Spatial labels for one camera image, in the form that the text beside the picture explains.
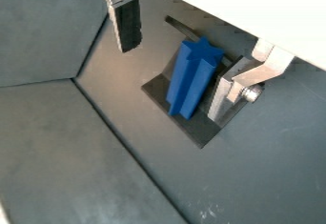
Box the blue star prism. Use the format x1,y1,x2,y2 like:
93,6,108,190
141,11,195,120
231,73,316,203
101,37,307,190
165,37,224,119

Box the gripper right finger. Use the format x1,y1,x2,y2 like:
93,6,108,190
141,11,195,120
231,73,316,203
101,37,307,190
207,39,293,128

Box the dark grey curved fixture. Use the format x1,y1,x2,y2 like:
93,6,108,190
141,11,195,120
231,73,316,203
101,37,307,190
141,16,247,147

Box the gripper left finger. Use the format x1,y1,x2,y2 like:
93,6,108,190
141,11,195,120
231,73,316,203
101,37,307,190
105,0,143,52

